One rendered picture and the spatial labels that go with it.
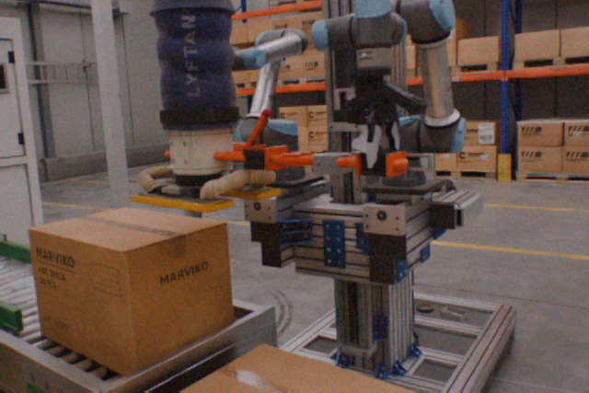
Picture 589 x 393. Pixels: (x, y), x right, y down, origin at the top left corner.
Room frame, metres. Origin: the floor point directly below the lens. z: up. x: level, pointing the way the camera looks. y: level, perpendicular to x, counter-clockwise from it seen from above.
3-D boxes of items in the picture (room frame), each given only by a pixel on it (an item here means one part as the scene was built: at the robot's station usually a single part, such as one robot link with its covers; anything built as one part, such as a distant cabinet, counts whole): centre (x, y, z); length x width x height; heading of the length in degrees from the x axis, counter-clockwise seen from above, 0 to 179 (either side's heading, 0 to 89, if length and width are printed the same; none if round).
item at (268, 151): (1.41, 0.07, 1.20); 0.10 x 0.08 x 0.06; 140
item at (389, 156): (1.18, -0.19, 1.20); 0.08 x 0.07 x 0.05; 50
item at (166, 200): (1.50, 0.33, 1.10); 0.34 x 0.10 x 0.05; 50
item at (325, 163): (1.27, -0.09, 1.19); 0.07 x 0.07 x 0.04; 50
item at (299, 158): (1.53, 0.04, 1.20); 0.93 x 0.30 x 0.04; 50
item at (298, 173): (2.13, 0.04, 1.09); 0.15 x 0.15 x 0.10
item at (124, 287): (1.83, 0.59, 0.75); 0.60 x 0.40 x 0.40; 50
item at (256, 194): (1.64, 0.20, 1.10); 0.34 x 0.10 x 0.05; 50
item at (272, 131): (2.13, 0.04, 1.20); 0.13 x 0.12 x 0.14; 58
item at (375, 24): (1.20, -0.19, 1.50); 0.09 x 0.08 x 0.11; 153
